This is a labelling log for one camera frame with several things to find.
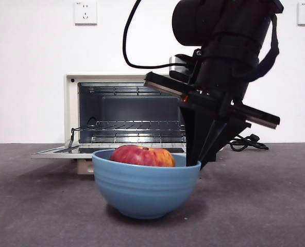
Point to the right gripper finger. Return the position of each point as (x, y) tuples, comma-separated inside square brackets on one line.
[(229, 133), (196, 128)]

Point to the red apple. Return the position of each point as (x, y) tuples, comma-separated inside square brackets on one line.
[(142, 157)]

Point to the blue bowl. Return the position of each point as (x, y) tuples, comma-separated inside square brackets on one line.
[(144, 193)]

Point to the cream toaster oven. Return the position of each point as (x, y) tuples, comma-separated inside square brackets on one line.
[(70, 115)]

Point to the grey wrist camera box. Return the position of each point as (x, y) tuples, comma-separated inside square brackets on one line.
[(175, 67)]

